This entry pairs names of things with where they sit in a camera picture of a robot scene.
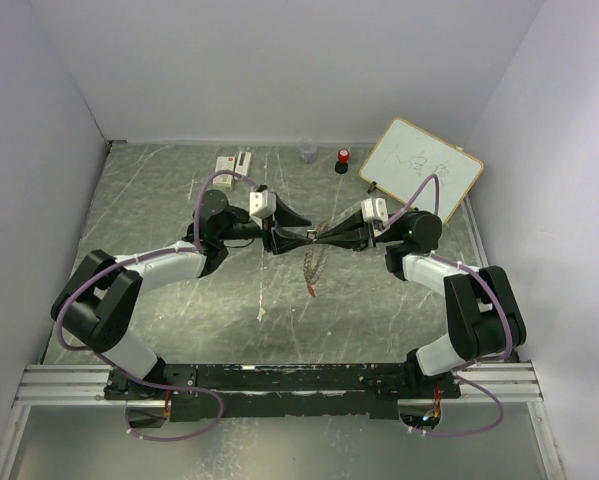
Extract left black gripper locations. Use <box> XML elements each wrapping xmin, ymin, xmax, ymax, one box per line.
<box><xmin>217</xmin><ymin>194</ymin><xmax>313</xmax><ymax>255</ymax></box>

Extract metal disc with keyrings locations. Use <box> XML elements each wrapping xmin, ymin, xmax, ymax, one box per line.
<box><xmin>303</xmin><ymin>222</ymin><xmax>330</xmax><ymax>287</ymax></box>

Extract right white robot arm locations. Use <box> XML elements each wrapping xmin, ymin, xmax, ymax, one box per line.
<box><xmin>314</xmin><ymin>210</ymin><xmax>527</xmax><ymax>398</ymax></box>

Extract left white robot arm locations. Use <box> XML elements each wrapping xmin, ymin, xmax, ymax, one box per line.
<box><xmin>51</xmin><ymin>187</ymin><xmax>311</xmax><ymax>399</ymax></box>

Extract red black stamp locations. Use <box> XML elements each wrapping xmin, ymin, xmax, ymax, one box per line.
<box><xmin>334</xmin><ymin>149</ymin><xmax>350</xmax><ymax>174</ymax></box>

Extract white staple box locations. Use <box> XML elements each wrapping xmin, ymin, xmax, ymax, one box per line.
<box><xmin>212</xmin><ymin>156</ymin><xmax>235</xmax><ymax>191</ymax></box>

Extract white stapler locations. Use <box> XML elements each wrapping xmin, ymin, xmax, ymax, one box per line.
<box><xmin>235</xmin><ymin>150</ymin><xmax>252</xmax><ymax>176</ymax></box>

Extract small clear cup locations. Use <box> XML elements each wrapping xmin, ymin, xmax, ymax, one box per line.
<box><xmin>298</xmin><ymin>138</ymin><xmax>318</xmax><ymax>164</ymax></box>

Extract small whiteboard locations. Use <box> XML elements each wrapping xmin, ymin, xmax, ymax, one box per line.
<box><xmin>359</xmin><ymin>118</ymin><xmax>484</xmax><ymax>223</ymax></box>

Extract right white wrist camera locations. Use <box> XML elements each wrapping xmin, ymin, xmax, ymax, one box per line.
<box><xmin>360</xmin><ymin>197</ymin><xmax>389</xmax><ymax>232</ymax></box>

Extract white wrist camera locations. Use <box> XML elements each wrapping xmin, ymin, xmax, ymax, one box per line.
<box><xmin>249</xmin><ymin>185</ymin><xmax>276</xmax><ymax>223</ymax></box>
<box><xmin>360</xmin><ymin>197</ymin><xmax>389</xmax><ymax>232</ymax></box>

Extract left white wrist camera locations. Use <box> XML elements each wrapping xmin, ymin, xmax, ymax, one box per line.
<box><xmin>249</xmin><ymin>185</ymin><xmax>276</xmax><ymax>223</ymax></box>

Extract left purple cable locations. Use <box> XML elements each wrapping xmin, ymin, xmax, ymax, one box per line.
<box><xmin>53</xmin><ymin>170</ymin><xmax>260</xmax><ymax>442</ymax></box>

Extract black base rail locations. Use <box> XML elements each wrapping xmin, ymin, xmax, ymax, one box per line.
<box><xmin>104</xmin><ymin>361</ymin><xmax>460</xmax><ymax>422</ymax></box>

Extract aluminium frame rail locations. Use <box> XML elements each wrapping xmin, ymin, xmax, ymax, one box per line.
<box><xmin>13</xmin><ymin>363</ymin><xmax>115</xmax><ymax>407</ymax></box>

